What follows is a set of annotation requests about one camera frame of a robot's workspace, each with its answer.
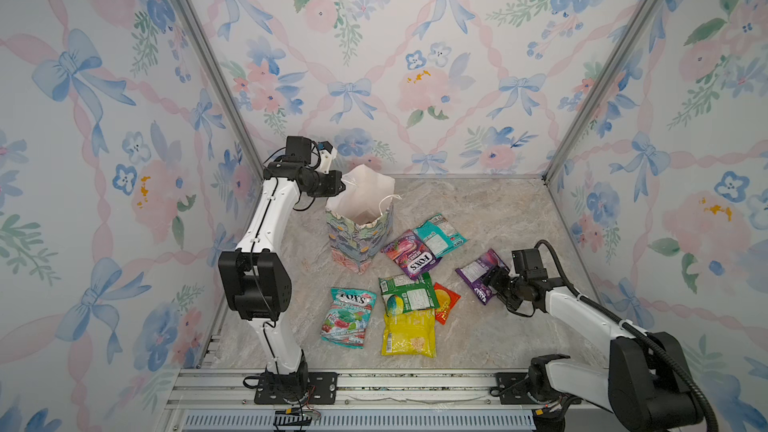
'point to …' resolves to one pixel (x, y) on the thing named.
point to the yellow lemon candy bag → (410, 334)
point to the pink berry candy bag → (410, 255)
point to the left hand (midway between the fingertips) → (345, 183)
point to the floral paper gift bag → (359, 215)
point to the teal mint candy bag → (440, 235)
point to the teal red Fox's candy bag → (348, 316)
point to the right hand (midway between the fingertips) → (487, 282)
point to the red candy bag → (446, 300)
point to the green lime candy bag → (402, 293)
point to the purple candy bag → (476, 271)
